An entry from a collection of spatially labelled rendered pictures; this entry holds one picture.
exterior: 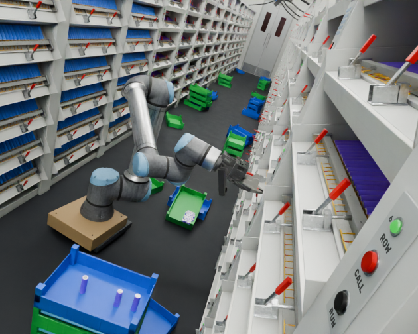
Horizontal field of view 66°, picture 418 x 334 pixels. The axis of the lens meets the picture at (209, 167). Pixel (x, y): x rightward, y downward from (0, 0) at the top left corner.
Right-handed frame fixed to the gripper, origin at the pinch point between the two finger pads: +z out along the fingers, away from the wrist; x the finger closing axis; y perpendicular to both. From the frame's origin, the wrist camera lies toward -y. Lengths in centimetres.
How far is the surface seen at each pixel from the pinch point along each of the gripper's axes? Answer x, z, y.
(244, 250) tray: -28.2, 1.7, -7.9
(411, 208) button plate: -93, -8, 47
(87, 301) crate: -49, -33, -38
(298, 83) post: 42, -5, 38
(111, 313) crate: -49, -25, -37
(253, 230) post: -27.4, 0.5, -0.2
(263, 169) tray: 41.9, 2.8, -6.9
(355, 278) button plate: -92, -7, 40
